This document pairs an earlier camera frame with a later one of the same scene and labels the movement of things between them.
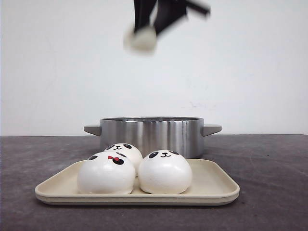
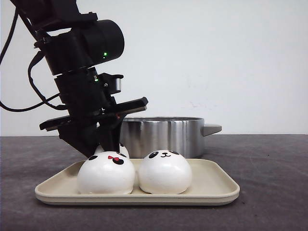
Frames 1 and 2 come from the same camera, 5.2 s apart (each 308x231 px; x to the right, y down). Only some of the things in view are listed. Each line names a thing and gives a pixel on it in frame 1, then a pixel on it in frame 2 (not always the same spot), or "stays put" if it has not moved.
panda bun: [130, 151] -> [122, 149]
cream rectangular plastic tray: [214, 182] stays put
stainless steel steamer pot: [148, 134] stays put
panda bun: [165, 172] stays put
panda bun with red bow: [106, 173] stays put
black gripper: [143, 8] -> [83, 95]
